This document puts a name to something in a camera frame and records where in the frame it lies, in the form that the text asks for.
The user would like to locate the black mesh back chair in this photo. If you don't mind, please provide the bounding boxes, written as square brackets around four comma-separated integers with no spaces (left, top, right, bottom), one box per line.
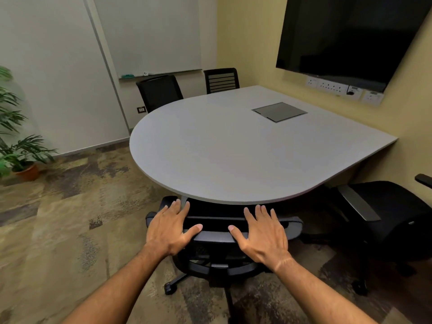
[136,75,184,114]

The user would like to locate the grey table cable hatch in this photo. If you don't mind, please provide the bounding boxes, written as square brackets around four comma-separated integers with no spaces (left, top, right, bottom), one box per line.
[251,102,308,124]

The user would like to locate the person's left hand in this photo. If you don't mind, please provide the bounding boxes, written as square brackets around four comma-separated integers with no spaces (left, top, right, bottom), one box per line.
[145,199,203,258]

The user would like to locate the person's left forearm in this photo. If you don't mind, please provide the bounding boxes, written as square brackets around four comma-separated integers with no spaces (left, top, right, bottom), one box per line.
[62,244,169,324]

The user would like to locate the person's right forearm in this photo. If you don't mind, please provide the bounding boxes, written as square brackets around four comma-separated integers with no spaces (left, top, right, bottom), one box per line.
[270,256,378,324]

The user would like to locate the long white wall socket plate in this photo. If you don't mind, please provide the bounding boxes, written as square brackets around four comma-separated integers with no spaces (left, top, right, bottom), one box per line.
[318,79,350,97]

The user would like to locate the black office chair grey frame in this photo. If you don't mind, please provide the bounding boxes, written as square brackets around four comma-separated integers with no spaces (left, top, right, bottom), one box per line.
[145,196,304,324]

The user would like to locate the black slatted back chair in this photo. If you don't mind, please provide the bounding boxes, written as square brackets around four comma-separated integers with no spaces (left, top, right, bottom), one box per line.
[203,67,240,95]

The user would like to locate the black wall television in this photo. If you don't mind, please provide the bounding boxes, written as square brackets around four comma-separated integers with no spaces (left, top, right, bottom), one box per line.
[276,0,432,93]

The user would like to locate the green potted palm plant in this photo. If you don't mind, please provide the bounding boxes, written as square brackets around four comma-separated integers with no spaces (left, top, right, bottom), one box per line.
[0,65,59,177]

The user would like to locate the grey whiteboard tray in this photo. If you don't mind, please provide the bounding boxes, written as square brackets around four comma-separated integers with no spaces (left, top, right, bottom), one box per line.
[118,69,203,81]

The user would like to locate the black office chair grey armrests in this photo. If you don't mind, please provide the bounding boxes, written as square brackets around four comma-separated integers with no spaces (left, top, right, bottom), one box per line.
[300,173,432,297]

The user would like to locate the terracotta plant pot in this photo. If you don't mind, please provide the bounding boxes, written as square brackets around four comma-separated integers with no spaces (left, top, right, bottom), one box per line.
[13,162,41,183]

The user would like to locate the person's right hand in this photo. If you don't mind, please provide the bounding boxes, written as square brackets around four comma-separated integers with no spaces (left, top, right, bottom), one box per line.
[228,205,293,272]

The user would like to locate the white whiteboard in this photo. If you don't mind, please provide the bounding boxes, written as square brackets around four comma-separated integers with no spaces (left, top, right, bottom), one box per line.
[91,0,203,79]

